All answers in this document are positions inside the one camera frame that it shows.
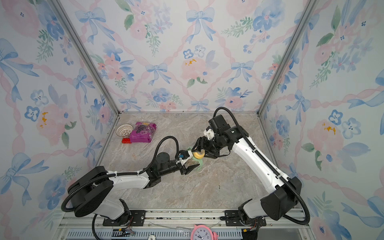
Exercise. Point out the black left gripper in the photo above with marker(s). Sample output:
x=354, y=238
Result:
x=189, y=169

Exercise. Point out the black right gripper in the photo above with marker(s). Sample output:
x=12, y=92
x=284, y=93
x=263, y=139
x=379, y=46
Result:
x=202, y=141

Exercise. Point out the yellow screw collar with straw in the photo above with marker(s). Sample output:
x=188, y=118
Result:
x=199, y=155

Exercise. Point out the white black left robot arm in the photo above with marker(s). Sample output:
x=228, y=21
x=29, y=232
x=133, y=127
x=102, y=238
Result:
x=92, y=193

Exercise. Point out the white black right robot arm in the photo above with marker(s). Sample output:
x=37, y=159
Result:
x=283, y=192

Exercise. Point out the purple snack bag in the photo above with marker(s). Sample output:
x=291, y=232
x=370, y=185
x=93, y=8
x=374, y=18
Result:
x=143, y=132

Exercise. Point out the pink alarm clock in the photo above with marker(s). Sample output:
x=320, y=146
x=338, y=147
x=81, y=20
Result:
x=202, y=232

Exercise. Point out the red toy brick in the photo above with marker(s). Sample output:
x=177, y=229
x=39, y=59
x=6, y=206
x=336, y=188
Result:
x=126, y=141

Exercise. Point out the white mesh basket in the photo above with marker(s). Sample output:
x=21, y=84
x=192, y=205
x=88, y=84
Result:
x=124, y=130

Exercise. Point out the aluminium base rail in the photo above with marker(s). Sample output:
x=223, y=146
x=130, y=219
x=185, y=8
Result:
x=179, y=224

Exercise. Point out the aluminium corner post right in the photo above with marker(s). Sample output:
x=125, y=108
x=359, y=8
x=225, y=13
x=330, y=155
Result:
x=291, y=47

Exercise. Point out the aluminium corner post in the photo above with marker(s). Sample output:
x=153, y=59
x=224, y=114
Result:
x=291, y=47
x=85, y=57

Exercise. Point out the aluminium corner post left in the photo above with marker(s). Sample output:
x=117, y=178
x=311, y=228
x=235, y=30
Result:
x=85, y=57

